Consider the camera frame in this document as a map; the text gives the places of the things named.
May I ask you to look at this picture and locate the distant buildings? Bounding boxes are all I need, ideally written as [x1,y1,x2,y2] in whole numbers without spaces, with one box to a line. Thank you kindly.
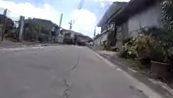
[58,28,95,49]

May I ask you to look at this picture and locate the utility pole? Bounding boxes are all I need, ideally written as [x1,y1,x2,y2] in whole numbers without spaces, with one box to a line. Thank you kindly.
[64,19,76,45]

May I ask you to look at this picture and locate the pale pole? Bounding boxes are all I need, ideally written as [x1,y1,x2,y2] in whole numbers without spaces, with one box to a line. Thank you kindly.
[54,12,65,44]

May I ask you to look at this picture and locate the grey concrete road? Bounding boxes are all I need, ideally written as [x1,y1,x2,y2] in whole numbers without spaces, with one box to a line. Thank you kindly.
[0,32,173,98]

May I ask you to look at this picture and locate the pale green bush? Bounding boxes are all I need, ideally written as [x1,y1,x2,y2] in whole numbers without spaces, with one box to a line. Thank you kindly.
[116,30,161,65]

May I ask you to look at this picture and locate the building behind fence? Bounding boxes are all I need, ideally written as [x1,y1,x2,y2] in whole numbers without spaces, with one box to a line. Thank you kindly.
[21,16,60,46]

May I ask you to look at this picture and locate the grey building with roof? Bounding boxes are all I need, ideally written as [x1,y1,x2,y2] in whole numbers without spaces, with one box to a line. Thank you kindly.
[92,0,172,60]

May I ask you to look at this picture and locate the grey gate pillar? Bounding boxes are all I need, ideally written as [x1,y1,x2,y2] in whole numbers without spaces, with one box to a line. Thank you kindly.
[15,15,27,41]

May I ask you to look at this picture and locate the brown planter box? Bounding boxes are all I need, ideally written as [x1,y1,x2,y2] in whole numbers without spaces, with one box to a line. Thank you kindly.
[147,59,173,80]

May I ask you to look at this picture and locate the concrete roadside strip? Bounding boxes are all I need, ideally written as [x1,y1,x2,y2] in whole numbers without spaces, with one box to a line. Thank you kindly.
[79,45,173,98]

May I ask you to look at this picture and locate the dark pole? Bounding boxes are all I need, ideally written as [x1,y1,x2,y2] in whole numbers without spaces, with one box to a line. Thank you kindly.
[0,8,10,41]

